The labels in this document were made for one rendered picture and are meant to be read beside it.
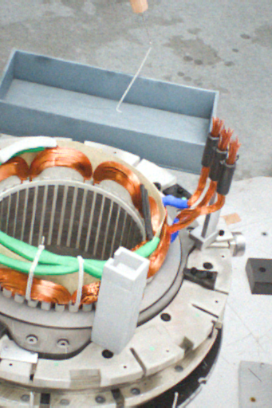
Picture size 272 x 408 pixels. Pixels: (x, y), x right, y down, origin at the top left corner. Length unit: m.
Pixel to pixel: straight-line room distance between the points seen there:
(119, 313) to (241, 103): 2.31
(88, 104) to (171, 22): 2.18
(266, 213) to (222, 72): 1.73
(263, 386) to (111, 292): 0.48
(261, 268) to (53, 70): 0.40
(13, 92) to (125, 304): 0.48
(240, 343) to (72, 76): 0.39
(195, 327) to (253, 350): 0.44
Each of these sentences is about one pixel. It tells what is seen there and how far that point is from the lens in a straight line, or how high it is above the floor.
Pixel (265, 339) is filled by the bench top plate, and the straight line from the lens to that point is 1.41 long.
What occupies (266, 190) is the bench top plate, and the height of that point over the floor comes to 0.78.
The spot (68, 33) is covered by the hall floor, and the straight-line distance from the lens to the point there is 3.33.
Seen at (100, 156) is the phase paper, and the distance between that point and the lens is 1.04.
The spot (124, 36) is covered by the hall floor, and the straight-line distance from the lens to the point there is 3.36.
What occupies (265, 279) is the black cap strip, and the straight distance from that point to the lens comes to 1.45.
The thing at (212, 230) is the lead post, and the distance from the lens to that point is 1.03.
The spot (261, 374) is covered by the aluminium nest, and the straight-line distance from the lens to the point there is 1.34.
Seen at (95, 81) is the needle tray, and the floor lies 1.05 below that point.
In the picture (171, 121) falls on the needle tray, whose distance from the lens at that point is 1.30.
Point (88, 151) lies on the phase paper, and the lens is 1.05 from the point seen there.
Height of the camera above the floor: 1.79
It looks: 41 degrees down
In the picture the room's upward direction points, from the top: 11 degrees clockwise
